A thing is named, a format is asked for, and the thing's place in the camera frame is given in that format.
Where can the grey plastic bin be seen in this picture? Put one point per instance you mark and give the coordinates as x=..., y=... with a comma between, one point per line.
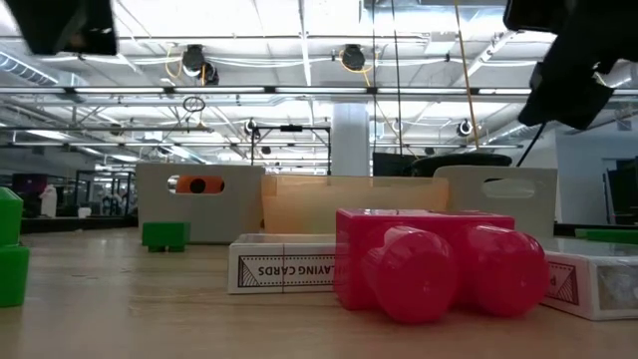
x=538, y=214
x=209, y=219

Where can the orange foam die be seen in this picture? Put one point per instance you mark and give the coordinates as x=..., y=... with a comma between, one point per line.
x=199, y=184

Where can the red toy block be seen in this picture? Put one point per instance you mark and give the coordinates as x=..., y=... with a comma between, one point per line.
x=414, y=269

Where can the light green toy block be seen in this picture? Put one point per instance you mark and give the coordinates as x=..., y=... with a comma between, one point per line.
x=12, y=269

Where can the orange translucent plastic bin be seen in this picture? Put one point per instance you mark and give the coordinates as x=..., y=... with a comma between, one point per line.
x=309, y=209

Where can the black monitor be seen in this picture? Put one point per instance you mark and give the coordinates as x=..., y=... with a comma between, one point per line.
x=623, y=194

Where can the dark purple background box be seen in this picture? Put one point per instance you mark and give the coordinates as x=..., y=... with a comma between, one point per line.
x=30, y=182

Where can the black background shelf rack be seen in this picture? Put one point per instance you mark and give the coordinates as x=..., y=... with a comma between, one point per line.
x=99, y=194

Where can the white background bottle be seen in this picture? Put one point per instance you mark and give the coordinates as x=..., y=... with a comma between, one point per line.
x=49, y=200

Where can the black background box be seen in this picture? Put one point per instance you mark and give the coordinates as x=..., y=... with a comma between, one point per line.
x=391, y=164

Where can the white building column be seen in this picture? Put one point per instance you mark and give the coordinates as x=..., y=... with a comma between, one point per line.
x=350, y=144

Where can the small dark green block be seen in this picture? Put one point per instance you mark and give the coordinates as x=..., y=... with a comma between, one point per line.
x=167, y=235

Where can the grey ventilation duct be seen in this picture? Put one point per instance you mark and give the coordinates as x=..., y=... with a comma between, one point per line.
x=20, y=70

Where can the long ceiling light rail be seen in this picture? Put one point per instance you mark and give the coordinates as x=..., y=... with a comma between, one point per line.
x=224, y=91

